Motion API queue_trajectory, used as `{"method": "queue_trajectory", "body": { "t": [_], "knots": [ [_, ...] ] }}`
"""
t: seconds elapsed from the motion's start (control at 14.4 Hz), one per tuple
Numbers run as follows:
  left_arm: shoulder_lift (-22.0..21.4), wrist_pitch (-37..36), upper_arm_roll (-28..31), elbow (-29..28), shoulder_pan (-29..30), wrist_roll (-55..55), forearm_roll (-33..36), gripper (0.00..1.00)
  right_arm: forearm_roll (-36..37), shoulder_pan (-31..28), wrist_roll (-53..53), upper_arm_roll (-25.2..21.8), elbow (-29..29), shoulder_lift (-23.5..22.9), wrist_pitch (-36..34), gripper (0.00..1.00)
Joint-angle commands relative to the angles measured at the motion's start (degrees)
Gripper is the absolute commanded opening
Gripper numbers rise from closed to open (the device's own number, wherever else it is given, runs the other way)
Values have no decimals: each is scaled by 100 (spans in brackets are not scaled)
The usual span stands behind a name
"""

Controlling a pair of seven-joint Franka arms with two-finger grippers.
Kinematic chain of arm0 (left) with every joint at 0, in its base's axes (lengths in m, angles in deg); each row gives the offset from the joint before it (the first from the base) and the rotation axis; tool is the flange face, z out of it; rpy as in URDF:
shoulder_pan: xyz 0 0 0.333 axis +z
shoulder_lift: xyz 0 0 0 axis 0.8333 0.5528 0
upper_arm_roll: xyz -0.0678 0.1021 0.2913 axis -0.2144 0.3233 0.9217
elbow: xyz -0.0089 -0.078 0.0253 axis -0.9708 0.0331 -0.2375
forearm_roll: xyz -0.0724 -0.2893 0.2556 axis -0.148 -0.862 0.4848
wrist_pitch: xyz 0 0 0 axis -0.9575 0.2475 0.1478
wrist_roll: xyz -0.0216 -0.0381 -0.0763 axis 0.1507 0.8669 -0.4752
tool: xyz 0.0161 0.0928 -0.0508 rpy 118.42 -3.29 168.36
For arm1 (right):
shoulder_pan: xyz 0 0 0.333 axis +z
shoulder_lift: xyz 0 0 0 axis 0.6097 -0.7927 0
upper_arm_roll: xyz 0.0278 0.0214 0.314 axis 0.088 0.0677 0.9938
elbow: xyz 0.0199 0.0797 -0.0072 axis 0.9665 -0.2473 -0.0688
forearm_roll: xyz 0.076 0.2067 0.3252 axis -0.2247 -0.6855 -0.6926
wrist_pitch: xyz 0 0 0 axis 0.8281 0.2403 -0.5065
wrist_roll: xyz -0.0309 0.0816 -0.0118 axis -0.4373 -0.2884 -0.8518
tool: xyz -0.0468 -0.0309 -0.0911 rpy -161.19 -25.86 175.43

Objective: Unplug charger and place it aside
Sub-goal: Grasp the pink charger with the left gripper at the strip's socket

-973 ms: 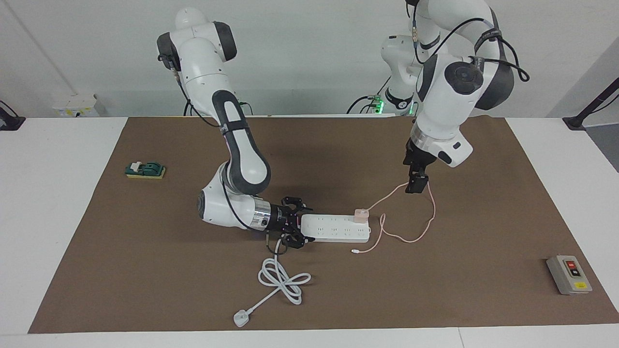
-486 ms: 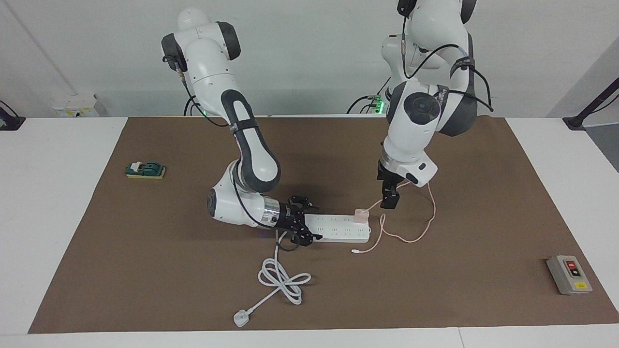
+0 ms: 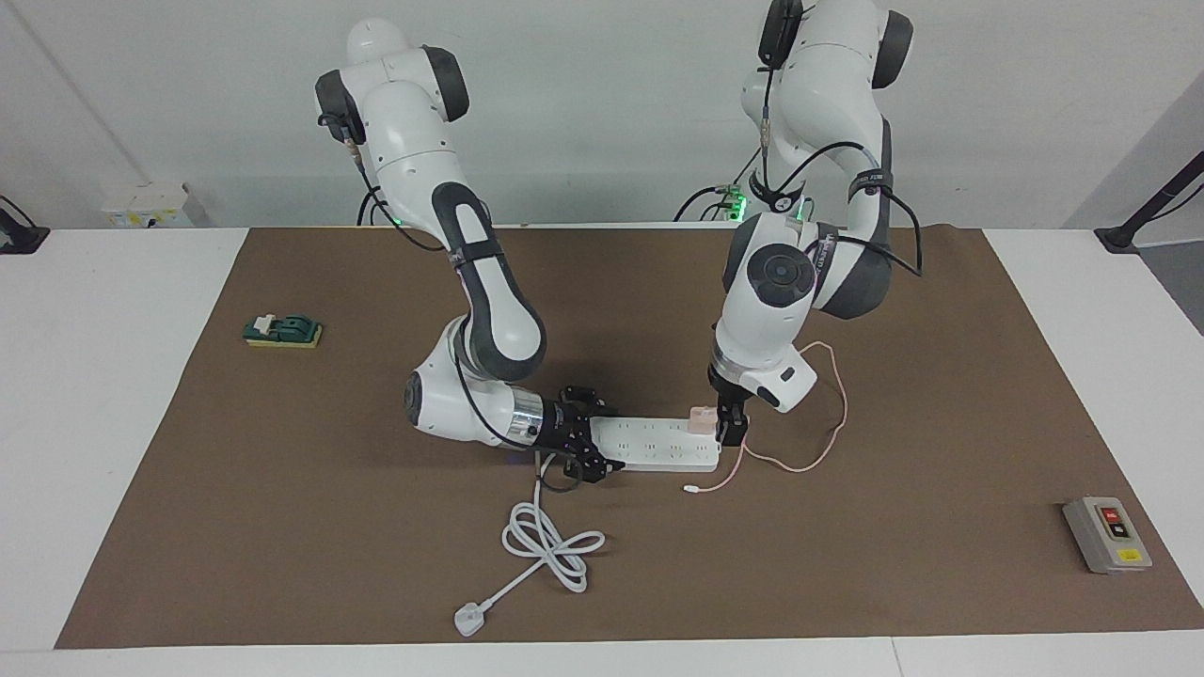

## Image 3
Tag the grey on off switch box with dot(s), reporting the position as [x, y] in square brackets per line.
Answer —
[1096, 541]

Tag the white wall socket box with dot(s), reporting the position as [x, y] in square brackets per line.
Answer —
[150, 205]

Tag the pink wall charger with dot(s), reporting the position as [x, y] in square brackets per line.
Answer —
[701, 420]

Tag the white power strip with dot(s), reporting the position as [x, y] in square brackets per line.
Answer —
[658, 447]

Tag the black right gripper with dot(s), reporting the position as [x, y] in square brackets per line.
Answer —
[564, 425]

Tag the green knife switch yellow base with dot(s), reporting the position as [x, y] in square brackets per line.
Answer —
[292, 331]

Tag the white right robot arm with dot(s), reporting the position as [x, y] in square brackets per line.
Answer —
[499, 310]

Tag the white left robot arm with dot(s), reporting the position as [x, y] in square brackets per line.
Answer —
[762, 320]

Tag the green lit base connector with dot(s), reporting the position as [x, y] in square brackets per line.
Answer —
[736, 202]

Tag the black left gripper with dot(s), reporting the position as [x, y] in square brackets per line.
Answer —
[732, 395]

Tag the brown table mat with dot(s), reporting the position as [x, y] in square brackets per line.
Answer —
[376, 564]

